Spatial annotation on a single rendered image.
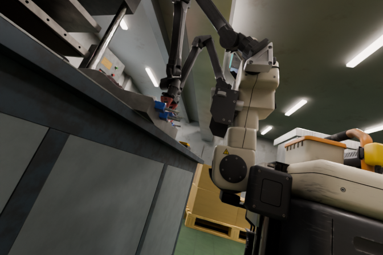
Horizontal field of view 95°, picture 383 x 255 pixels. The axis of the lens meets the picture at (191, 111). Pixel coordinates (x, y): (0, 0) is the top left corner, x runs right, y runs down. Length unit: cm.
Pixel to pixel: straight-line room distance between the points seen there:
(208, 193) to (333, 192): 222
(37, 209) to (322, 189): 71
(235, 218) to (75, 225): 246
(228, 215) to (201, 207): 40
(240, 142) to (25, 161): 63
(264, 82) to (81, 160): 73
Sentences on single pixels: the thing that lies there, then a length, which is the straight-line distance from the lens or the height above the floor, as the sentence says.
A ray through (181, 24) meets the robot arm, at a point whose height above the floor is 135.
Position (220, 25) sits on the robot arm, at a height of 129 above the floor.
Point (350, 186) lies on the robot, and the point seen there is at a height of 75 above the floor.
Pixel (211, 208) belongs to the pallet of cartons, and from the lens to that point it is 279.
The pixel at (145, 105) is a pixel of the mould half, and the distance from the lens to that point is 58.
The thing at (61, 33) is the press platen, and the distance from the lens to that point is 149.
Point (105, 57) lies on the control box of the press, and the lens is 178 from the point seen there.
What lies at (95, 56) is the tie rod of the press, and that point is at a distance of 156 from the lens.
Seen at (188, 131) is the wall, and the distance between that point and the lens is 1034.
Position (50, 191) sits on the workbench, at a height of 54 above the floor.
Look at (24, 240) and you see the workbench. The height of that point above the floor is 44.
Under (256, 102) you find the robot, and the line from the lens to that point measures 84.
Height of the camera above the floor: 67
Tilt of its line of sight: 19 degrees up
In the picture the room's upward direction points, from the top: 17 degrees clockwise
